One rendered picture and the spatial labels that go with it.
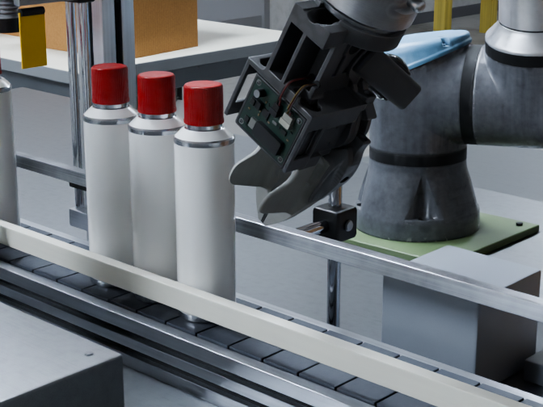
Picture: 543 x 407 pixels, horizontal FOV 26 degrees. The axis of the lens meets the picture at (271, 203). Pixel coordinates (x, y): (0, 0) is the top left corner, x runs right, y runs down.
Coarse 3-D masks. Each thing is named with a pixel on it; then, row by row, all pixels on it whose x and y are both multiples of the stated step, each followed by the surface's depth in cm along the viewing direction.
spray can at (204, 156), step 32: (192, 96) 97; (192, 128) 98; (224, 128) 99; (192, 160) 97; (224, 160) 98; (192, 192) 98; (224, 192) 99; (192, 224) 99; (224, 224) 100; (192, 256) 100; (224, 256) 100; (224, 288) 101; (192, 320) 102
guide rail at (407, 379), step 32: (0, 224) 117; (64, 256) 110; (96, 256) 108; (128, 288) 104; (160, 288) 101; (192, 288) 100; (224, 320) 97; (256, 320) 94; (320, 352) 90; (352, 352) 87; (384, 384) 86; (416, 384) 84; (448, 384) 82
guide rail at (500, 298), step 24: (24, 168) 124; (48, 168) 121; (72, 168) 119; (240, 216) 104; (288, 240) 100; (312, 240) 98; (360, 264) 95; (384, 264) 93; (408, 264) 92; (432, 288) 90; (456, 288) 89; (480, 288) 87; (504, 288) 87; (528, 312) 84
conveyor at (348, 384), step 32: (0, 256) 118; (32, 256) 118; (96, 288) 110; (160, 320) 102; (288, 320) 102; (256, 352) 96; (288, 352) 96; (384, 352) 96; (320, 384) 90; (352, 384) 90; (480, 384) 90
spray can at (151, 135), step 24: (144, 72) 103; (168, 72) 103; (144, 96) 101; (168, 96) 102; (144, 120) 102; (168, 120) 102; (144, 144) 102; (168, 144) 102; (144, 168) 102; (168, 168) 102; (144, 192) 103; (168, 192) 103; (144, 216) 104; (168, 216) 104; (144, 240) 104; (168, 240) 104; (144, 264) 105; (168, 264) 105
